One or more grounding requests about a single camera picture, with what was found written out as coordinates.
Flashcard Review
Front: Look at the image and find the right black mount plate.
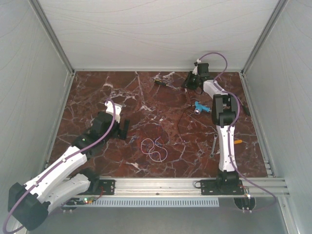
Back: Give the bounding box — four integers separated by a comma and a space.
194, 179, 245, 195

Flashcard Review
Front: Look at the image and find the black mount plate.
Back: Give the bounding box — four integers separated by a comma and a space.
194, 179, 245, 195
90, 179, 116, 196

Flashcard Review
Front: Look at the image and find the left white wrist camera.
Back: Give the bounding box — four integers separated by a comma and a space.
105, 100, 122, 123

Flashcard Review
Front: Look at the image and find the blue toy drill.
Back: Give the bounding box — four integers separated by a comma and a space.
194, 101, 211, 115

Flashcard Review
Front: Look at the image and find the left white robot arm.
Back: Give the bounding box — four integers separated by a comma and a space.
2, 105, 129, 234

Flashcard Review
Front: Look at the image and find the small circuit board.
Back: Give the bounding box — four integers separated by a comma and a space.
82, 196, 97, 204

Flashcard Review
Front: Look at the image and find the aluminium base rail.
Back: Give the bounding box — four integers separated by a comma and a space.
26, 177, 291, 198

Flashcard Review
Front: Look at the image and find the black yellow screwdriver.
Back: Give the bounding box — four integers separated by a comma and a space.
154, 79, 171, 87

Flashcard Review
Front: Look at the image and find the white wire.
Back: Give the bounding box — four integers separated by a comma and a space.
140, 137, 168, 163

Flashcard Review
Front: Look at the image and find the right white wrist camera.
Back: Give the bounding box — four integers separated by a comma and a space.
192, 59, 201, 75

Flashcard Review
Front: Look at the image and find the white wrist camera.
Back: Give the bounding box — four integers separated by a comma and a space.
192, 59, 201, 75
105, 100, 122, 123

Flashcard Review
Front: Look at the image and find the silver wrench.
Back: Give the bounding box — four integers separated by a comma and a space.
210, 134, 218, 157

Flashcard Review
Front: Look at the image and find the left black mount plate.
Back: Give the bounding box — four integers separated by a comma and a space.
90, 179, 116, 196

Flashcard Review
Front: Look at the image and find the grey slotted cable duct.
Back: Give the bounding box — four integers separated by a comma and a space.
91, 197, 219, 208

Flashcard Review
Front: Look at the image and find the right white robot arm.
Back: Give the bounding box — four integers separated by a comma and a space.
181, 60, 244, 195

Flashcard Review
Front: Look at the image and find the small black screwdriver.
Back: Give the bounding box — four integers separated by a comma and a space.
239, 100, 251, 116

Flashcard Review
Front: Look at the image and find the blue wire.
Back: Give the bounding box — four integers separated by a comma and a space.
131, 136, 166, 156

